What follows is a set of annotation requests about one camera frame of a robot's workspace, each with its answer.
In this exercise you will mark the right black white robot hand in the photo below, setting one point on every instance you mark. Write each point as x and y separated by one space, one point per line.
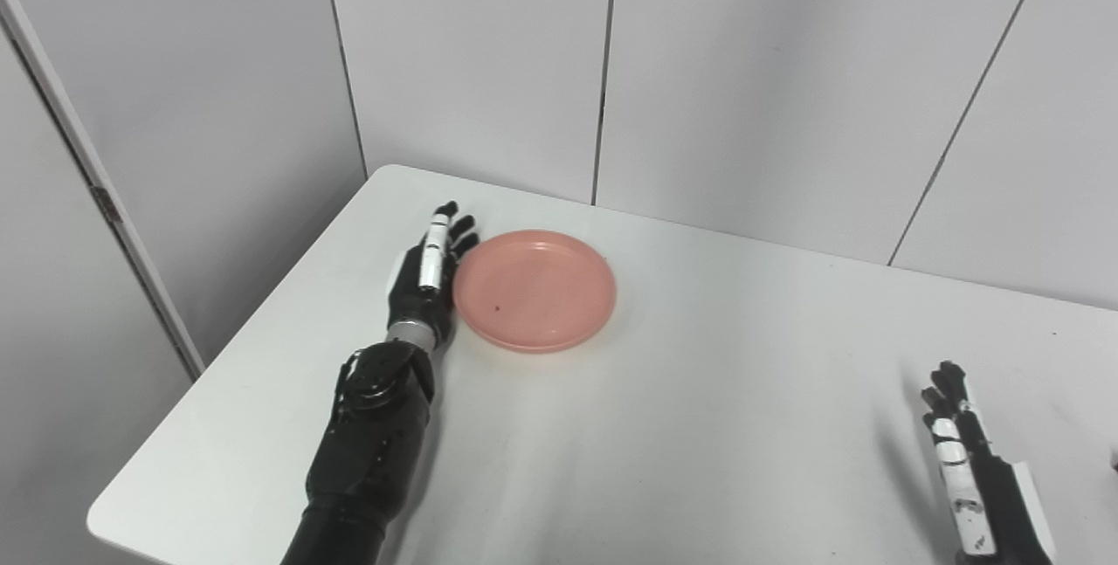
987 495

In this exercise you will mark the metal door hinge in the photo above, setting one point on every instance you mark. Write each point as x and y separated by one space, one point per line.
106 205

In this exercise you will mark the pink round plate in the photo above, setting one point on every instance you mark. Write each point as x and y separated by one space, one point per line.
534 290

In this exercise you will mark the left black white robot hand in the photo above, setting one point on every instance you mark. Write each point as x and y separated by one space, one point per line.
419 294

